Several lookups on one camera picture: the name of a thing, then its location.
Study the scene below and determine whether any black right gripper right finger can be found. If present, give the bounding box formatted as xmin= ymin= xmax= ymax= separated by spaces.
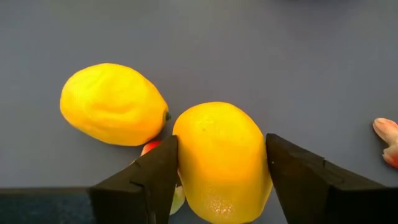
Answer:
xmin=266 ymin=133 xmax=398 ymax=224

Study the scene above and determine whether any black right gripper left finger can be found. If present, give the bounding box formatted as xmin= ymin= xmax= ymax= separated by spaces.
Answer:
xmin=89 ymin=135 xmax=180 ymax=224

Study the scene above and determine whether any yellow-orange toy mango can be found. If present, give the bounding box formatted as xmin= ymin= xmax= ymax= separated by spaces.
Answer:
xmin=172 ymin=101 xmax=274 ymax=224

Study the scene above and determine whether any brown cap toy mushroom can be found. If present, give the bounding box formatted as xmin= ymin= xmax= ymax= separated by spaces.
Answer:
xmin=372 ymin=117 xmax=398 ymax=170

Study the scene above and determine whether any pale white toy mushroom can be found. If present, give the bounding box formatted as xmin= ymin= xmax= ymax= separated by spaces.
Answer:
xmin=169 ymin=183 xmax=187 ymax=216

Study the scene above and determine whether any red cap toy mushroom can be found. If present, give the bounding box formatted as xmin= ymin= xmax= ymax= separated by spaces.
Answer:
xmin=139 ymin=139 xmax=163 ymax=157

